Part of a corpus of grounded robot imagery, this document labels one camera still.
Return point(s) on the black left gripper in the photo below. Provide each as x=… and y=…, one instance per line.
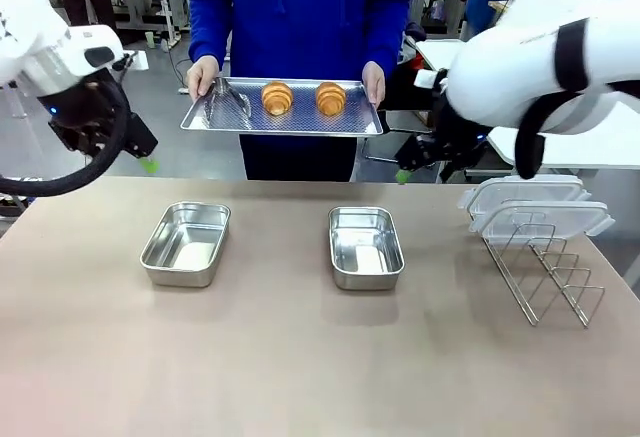
x=139, y=137

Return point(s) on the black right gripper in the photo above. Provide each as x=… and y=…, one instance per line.
x=417, y=153

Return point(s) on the metal serving tongs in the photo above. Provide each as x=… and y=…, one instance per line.
x=227, y=97

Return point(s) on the golden croissant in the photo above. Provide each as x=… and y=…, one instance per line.
x=277, y=98
x=330, y=98

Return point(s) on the metal baking tray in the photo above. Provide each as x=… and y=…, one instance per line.
x=280, y=124

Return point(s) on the clear plastic clip lid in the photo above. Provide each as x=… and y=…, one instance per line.
x=545, y=219
x=530, y=189

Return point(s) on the person's right forearm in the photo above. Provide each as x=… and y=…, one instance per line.
x=210, y=32

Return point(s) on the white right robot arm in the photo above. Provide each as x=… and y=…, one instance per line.
x=510, y=72

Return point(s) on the person's left forearm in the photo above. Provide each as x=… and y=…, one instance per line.
x=384, y=32

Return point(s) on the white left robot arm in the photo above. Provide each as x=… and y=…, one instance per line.
x=30, y=32

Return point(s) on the person's left hand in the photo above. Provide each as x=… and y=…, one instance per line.
x=374, y=82

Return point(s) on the person's right hand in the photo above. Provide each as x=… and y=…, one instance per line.
x=201, y=78

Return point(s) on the rectangular steel container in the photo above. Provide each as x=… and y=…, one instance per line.
x=182, y=252
x=365, y=257

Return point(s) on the pale cup on floor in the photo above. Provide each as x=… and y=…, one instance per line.
x=150, y=40

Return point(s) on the person in blue hoodie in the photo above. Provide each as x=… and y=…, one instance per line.
x=300, y=17

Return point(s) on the black chair metal frame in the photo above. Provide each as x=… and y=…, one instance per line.
x=400, y=104

